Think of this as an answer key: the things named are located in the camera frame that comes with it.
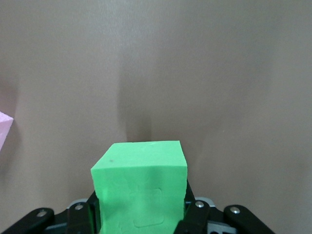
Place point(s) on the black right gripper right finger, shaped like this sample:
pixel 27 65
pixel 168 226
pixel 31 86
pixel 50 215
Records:
pixel 195 219

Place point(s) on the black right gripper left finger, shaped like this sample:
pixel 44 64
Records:
pixel 80 219

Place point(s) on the green foam cube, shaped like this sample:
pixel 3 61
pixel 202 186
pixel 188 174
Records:
pixel 139 182

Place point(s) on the pink foam cube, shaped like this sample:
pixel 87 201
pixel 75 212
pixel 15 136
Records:
pixel 5 129

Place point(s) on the brown table cover sheet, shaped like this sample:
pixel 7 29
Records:
pixel 219 73

